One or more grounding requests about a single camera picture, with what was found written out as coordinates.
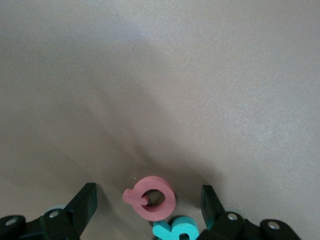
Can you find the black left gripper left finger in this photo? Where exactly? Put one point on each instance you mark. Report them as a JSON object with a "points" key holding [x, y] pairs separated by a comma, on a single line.
{"points": [[80, 210]]}

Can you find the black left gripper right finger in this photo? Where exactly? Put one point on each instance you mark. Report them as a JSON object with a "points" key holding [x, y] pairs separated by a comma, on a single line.
{"points": [[212, 212]]}

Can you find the teal foam letter R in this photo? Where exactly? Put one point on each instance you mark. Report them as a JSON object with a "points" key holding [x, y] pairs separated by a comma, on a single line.
{"points": [[170, 228]]}

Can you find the red foam letter Q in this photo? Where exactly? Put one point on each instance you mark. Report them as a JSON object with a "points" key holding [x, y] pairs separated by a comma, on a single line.
{"points": [[155, 182]]}

